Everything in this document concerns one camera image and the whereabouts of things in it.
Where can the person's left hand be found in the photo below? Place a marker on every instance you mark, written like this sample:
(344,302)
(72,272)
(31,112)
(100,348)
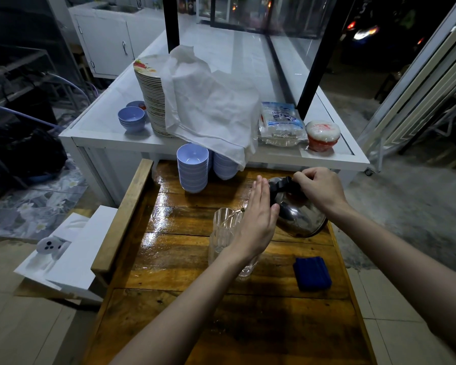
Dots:
(252,228)

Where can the person's right hand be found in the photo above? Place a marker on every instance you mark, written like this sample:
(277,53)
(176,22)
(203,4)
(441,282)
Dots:
(323,190)

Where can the person's left thumb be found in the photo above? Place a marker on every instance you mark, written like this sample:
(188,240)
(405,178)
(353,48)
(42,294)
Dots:
(274,216)

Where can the person's right fingers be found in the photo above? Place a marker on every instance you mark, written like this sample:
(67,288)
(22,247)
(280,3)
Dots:
(304,176)

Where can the person's right forearm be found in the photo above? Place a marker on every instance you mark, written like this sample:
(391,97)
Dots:
(402,269)

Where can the person's left forearm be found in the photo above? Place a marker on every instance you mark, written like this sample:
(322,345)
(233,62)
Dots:
(182,315)

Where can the red tub with clear lid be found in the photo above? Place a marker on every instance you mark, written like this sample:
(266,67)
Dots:
(322,136)

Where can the clear ribbed glass pitcher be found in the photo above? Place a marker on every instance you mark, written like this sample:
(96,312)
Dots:
(222,231)

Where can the clear bag of white noodles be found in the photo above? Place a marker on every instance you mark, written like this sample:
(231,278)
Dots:
(281,123)

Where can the folded dark blue cloth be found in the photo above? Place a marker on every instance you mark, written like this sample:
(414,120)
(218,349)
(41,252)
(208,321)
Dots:
(312,273)

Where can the tall stack of blue bowls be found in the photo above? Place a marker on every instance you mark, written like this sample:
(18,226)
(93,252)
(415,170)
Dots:
(225,167)
(192,167)

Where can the black framed glass case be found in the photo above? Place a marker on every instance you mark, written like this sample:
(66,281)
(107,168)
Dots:
(311,64)

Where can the white cloth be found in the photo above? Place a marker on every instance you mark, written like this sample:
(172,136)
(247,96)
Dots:
(209,106)

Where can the white folding metal gate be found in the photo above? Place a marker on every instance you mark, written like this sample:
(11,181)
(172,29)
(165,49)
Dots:
(425,79)

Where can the parked motorbike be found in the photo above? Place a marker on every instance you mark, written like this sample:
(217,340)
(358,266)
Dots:
(376,30)

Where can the stack of white plates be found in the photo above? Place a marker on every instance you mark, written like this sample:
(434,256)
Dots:
(152,98)

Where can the short stack of blue bowls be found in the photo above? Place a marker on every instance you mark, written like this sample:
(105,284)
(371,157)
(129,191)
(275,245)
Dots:
(131,118)

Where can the blue bowl with red sauce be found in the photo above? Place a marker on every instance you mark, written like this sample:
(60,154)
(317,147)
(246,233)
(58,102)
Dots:
(137,105)

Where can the white display cart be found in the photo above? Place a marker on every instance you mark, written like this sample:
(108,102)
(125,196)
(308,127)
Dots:
(106,125)

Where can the open white cardboard box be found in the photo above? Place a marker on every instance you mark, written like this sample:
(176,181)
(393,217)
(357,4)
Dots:
(76,258)

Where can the white game controller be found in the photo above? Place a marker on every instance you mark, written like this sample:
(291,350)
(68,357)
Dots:
(50,245)

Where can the white sink cabinet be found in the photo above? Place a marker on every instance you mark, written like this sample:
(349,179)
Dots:
(106,41)

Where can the grey floral floor mat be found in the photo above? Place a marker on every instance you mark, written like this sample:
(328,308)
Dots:
(30,209)

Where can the black bag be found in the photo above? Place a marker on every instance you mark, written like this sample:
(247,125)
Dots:
(26,152)

